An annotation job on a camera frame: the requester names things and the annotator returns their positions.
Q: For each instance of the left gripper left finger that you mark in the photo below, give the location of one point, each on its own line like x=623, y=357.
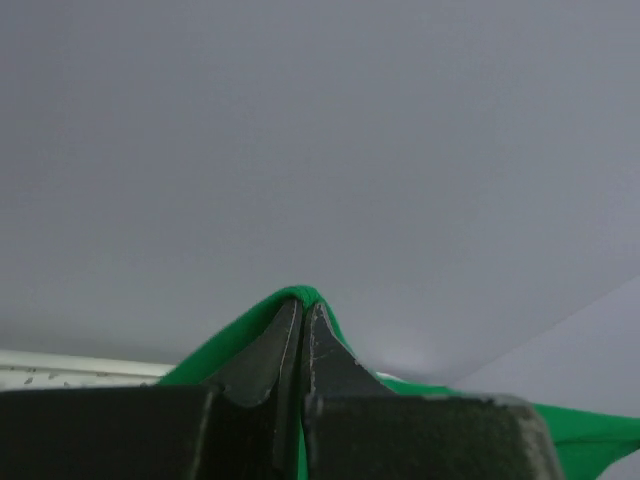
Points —
x=239, y=423

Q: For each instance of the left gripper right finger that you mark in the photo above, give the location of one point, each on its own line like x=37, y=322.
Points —
x=355, y=427

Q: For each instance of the green t shirt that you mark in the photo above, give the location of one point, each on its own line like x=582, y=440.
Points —
x=587, y=443

